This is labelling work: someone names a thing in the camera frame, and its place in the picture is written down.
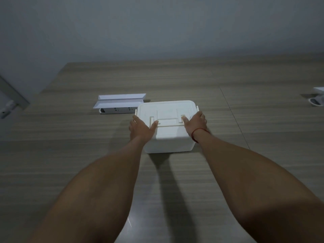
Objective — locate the person's right hand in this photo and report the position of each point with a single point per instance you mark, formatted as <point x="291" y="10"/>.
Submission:
<point x="196" y="123"/>

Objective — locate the person's left hand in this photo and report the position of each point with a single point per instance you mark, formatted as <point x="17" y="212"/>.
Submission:
<point x="140" y="129"/>

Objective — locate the person's left thumb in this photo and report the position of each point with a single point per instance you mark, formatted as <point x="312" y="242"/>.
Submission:
<point x="155" y="125"/>

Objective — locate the person's right thumb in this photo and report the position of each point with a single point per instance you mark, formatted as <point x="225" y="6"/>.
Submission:
<point x="185" y="121"/>

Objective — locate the white plastic storage box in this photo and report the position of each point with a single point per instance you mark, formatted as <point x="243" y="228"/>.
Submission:
<point x="167" y="126"/>

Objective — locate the person's right forearm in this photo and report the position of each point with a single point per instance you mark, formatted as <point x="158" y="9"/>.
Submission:
<point x="258" y="189"/>

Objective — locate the person's left forearm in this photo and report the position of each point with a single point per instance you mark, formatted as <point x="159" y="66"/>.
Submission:
<point x="93" y="189"/>

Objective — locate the white power strip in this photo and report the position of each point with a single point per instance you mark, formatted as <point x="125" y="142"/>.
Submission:
<point x="117" y="110"/>

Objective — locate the white open cardboard box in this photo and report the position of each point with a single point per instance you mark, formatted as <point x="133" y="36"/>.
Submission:
<point x="121" y="99"/>

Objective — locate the white object at table edge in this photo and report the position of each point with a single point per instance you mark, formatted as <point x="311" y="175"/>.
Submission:
<point x="317" y="97"/>

